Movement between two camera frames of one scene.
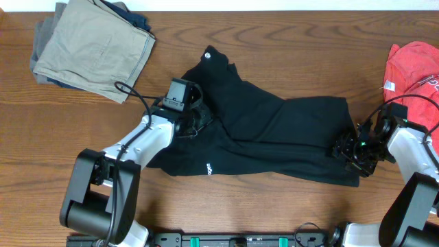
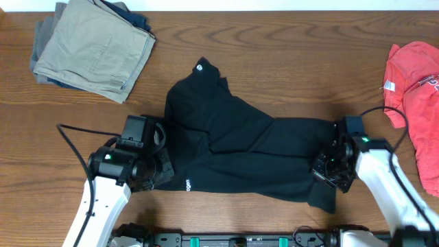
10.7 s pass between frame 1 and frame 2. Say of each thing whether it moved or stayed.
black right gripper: moved
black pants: moved
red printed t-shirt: stayed
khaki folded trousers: stayed
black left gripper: moved
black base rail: stayed
